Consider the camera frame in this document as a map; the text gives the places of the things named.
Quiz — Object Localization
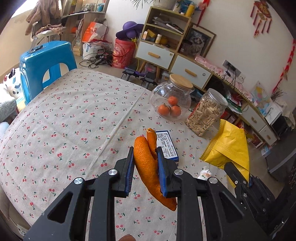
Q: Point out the yellow snack bag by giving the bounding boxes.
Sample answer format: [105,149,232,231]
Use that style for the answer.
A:
[200,119,250,181]

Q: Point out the long orange peel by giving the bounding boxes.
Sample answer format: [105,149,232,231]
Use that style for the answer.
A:
[133,128,177,211]

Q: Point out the operator thumb tip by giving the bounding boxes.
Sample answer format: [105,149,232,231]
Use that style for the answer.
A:
[118,234,136,241]

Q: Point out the black microwave oven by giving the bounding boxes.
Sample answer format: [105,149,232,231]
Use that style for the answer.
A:
[271,114,293,137]

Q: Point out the cherry print tablecloth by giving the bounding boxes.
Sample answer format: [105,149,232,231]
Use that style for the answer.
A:
[1,69,227,230]

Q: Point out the dark blue cardboard box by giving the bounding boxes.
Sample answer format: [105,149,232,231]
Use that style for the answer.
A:
[156,131,179,164]

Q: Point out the plastic jar of seeds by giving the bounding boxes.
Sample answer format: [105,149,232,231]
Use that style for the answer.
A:
[185,88,228,137]

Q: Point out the tangerine in jar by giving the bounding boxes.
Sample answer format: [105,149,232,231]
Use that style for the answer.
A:
[158,104,171,116]
[168,96,179,106]
[170,105,182,117]

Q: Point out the colourful map poster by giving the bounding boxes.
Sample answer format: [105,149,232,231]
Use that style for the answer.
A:
[251,81,273,116]

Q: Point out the glass teapot jar bamboo lid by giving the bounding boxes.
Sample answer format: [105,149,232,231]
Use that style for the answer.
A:
[149,74,194,121]

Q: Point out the pink cloth on cabinet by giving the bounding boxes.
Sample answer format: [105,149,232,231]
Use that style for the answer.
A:
[195,55,252,102]

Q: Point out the white cow plush toy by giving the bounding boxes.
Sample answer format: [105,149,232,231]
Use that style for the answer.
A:
[4,68,23,99]

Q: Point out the blue plastic stool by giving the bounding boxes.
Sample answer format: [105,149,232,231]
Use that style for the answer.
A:
[20,41,77,104]

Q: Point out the red bucket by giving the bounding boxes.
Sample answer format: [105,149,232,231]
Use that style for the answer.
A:
[112,38,135,69]

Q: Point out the framed cat picture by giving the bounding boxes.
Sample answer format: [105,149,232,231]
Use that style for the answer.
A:
[186,24,216,57]

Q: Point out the orange white shopping bag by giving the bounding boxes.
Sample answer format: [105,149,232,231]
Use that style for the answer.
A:
[82,22,107,43]

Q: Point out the wooden shelf cabinet with drawers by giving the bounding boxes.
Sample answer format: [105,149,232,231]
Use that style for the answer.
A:
[135,6,211,90]

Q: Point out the purple hat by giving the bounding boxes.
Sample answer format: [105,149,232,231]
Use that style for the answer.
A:
[115,21,144,40]

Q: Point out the chair with brown clothes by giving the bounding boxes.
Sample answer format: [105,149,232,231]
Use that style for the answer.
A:
[25,0,63,48]

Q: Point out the wooden desk bookshelf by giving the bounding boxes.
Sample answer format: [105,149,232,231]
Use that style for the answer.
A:
[61,0,109,56]

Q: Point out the red hanging knot ornament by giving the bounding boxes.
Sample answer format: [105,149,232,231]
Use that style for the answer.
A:
[250,0,272,38]

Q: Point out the yellow bottle on shelf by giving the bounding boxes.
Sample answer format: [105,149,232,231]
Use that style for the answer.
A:
[185,3,196,18]

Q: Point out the potted spider plant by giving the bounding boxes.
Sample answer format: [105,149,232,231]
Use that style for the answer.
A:
[131,0,177,9]

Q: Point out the red string wall decoration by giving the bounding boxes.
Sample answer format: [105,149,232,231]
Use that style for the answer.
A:
[272,39,296,94]

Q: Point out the wall power outlet strip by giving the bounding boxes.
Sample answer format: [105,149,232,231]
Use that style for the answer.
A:
[223,60,246,80]

